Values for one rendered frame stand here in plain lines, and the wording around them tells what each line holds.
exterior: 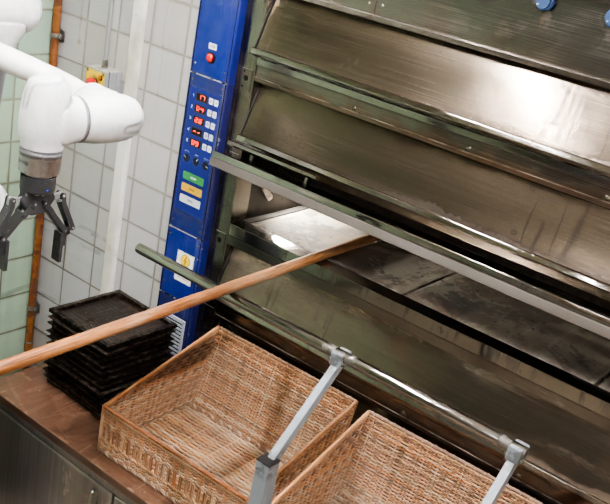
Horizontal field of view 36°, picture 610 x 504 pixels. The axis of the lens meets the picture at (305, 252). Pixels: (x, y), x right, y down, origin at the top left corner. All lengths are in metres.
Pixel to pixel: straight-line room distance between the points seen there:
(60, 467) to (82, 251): 0.89
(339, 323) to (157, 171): 0.82
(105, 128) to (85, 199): 1.33
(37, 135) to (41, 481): 1.32
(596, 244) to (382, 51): 0.75
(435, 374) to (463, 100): 0.75
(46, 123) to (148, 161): 1.15
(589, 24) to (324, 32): 0.74
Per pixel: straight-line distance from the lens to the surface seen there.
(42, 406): 2.98
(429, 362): 2.59
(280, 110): 2.73
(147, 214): 3.15
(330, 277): 2.68
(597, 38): 2.26
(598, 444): 2.45
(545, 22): 2.31
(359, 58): 2.54
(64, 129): 2.01
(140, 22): 3.06
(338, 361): 2.24
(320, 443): 2.64
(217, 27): 2.81
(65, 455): 2.87
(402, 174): 2.49
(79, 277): 3.49
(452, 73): 2.41
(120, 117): 2.09
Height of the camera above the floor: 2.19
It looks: 21 degrees down
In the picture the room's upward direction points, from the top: 11 degrees clockwise
